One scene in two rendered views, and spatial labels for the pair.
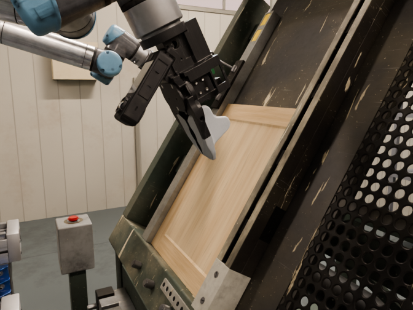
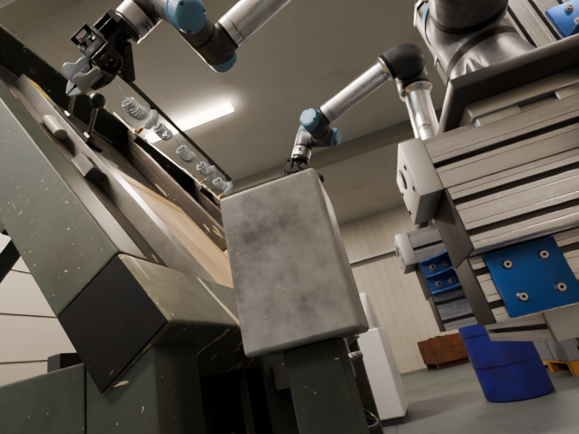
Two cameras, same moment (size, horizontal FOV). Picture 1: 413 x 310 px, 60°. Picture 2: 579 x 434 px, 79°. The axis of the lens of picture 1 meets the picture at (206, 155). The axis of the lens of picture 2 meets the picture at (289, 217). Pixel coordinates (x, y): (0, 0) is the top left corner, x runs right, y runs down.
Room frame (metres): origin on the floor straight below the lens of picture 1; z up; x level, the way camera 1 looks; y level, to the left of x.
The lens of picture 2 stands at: (1.60, 0.76, 0.73)
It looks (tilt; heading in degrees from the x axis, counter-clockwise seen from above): 22 degrees up; 218
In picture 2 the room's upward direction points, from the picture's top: 14 degrees counter-clockwise
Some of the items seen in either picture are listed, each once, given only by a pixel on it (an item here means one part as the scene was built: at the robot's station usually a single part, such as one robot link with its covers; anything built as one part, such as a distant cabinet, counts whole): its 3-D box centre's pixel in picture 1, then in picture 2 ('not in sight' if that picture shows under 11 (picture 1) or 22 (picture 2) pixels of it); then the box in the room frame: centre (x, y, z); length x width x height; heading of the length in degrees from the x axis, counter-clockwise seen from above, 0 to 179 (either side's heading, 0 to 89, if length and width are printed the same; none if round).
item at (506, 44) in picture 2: not in sight; (494, 77); (0.99, 0.77, 1.09); 0.15 x 0.15 x 0.10
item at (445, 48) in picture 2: not in sight; (464, 26); (0.99, 0.77, 1.20); 0.13 x 0.12 x 0.14; 19
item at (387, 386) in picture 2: not in sight; (364, 355); (-2.03, -1.50, 0.65); 0.73 x 0.61 x 1.31; 25
